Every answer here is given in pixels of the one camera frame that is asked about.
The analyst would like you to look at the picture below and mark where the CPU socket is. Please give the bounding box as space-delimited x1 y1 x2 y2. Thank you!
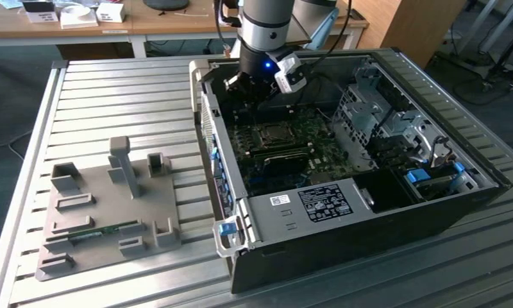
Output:
256 123 300 150

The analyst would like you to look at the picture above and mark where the wooden desk white frame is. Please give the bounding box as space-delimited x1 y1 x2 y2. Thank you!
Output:
0 0 149 58
131 0 371 58

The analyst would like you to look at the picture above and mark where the dark round object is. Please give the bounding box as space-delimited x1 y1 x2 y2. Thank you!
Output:
143 0 192 10

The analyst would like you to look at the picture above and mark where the CPU silver top green edge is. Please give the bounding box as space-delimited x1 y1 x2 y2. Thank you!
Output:
265 127 291 144

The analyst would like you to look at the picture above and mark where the grey power supply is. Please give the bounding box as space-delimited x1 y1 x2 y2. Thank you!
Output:
239 178 376 250

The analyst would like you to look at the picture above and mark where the grey wheeled floor base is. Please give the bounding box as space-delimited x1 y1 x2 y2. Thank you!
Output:
425 47 513 94

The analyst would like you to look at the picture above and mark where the grey parts rack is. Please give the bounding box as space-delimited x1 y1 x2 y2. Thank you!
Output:
33 135 184 282

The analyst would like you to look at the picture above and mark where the metal socket cover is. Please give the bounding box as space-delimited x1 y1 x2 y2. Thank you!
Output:
259 123 299 149

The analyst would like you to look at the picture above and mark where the wooden cabinet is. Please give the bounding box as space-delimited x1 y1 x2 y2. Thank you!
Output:
359 0 469 70

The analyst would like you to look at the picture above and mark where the silver metal drive cage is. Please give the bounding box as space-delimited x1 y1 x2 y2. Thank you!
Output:
331 59 440 171

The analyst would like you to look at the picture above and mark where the blue disk carrier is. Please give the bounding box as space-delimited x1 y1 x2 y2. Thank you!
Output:
404 169 431 184

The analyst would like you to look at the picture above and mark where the green RAM stick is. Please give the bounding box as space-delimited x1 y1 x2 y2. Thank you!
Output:
65 221 137 241

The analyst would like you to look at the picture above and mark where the white labelled box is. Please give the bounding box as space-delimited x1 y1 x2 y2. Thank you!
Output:
95 2 125 24

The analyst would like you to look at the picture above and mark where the white round-topped block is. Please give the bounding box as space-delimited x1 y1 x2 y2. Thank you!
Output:
59 4 99 30

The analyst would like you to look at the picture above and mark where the black expansion card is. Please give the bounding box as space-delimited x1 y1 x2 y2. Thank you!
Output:
260 153 309 177

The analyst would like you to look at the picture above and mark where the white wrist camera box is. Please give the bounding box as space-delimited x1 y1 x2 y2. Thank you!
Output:
273 53 308 95

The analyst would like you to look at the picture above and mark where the green motherboard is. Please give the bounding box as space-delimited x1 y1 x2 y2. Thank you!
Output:
228 107 381 196

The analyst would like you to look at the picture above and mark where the black open PC case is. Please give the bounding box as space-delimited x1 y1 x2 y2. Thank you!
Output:
188 47 513 295

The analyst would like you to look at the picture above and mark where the white box black screen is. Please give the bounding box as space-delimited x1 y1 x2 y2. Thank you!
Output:
25 0 61 24

